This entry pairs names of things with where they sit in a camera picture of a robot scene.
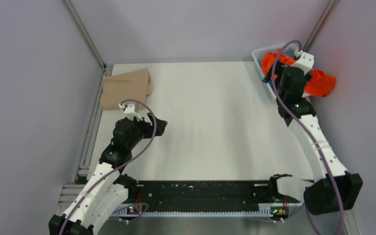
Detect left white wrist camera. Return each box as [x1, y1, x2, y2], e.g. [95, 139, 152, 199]
[119, 103, 142, 121]

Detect aluminium frame rail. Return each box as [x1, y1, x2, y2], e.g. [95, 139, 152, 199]
[56, 0, 112, 215]

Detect orange t shirt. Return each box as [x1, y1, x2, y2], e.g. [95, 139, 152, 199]
[260, 52, 337, 97]

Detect folded beige t shirt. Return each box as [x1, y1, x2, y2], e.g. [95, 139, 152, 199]
[100, 68, 153, 111]

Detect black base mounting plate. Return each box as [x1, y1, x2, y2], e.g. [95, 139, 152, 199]
[125, 181, 297, 214]

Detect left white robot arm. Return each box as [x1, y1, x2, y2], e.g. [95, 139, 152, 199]
[48, 113, 168, 235]

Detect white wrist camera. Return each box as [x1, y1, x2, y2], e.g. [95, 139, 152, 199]
[119, 103, 142, 121]
[291, 49, 314, 75]

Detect white plastic laundry basket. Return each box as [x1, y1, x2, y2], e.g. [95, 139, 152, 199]
[252, 43, 312, 99]

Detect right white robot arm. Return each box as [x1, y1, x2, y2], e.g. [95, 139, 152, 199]
[264, 63, 363, 215]

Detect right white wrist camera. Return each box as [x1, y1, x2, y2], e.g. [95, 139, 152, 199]
[291, 49, 314, 75]

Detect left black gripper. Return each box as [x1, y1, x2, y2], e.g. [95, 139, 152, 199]
[127, 112, 166, 150]

